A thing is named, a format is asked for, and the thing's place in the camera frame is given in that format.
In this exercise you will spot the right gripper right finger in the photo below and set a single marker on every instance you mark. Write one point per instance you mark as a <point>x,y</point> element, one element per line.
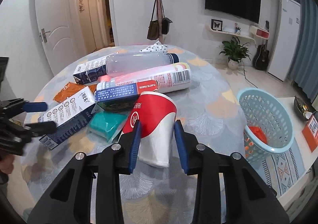
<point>248,198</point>

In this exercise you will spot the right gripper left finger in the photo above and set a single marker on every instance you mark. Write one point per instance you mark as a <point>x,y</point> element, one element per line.
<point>68,198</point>

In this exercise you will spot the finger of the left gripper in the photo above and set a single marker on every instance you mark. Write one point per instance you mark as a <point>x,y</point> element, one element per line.
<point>41,128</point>
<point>35,107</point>

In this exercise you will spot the white blue milk carton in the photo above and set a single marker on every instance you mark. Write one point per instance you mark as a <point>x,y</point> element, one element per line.
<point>70,116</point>

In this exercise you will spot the teal tissue pack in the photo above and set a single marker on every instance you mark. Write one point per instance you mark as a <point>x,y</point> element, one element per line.
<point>107,124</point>

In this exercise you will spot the orange snack packet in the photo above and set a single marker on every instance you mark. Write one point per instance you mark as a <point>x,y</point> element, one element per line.
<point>70,89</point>

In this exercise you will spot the orange plastic bag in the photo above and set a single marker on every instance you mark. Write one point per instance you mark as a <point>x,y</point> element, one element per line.
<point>258,133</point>

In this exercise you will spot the red white paper cup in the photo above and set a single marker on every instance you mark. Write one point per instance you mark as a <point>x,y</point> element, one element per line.
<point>156,112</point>

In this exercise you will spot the blue snack box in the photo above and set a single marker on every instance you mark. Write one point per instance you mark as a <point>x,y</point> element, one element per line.
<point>122,98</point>

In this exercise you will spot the pink white tube container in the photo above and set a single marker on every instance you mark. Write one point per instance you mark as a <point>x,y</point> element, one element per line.
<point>169,78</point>

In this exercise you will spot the clear plastic bottle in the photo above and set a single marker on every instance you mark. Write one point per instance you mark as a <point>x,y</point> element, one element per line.
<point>120,64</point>

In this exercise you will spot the white dotted wrapper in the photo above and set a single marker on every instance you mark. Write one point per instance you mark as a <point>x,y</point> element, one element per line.
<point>157,47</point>

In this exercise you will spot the left hand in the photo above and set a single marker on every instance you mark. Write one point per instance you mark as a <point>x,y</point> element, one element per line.
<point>7,164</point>

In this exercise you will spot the light blue laundry basket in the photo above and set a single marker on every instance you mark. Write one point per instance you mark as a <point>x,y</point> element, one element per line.
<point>263,110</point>

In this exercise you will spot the white coffee table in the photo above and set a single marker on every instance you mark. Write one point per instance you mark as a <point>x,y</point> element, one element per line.
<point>303,157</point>

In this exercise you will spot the orange box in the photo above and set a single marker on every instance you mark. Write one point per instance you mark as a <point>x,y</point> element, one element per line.
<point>310,132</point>

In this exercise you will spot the dark bowl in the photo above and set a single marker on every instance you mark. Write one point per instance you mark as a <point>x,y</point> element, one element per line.
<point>301,109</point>

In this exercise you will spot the black guitar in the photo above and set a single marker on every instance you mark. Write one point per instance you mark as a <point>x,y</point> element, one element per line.
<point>261,59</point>

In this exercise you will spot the green potted plant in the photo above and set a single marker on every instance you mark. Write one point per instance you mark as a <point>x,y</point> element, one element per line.
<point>235,52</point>

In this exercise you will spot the white door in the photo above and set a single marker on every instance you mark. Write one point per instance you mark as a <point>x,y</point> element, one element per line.
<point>56,31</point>

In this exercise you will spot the blue curtain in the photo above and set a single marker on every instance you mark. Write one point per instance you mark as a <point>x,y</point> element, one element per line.
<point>303,70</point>

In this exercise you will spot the brown hanging bag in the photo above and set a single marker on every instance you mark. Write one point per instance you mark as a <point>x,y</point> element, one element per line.
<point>153,29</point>

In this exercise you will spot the black hanging bag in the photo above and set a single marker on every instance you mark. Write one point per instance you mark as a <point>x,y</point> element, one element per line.
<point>166,25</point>

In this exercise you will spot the white lower wall shelf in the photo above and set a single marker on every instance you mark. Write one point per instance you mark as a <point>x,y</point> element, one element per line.
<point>230,33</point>

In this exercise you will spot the butterfly picture frame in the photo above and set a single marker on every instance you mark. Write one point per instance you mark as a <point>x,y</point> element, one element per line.
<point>216,25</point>

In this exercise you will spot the white red wall cabinet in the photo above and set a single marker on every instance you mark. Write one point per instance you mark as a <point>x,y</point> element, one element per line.
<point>259,32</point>

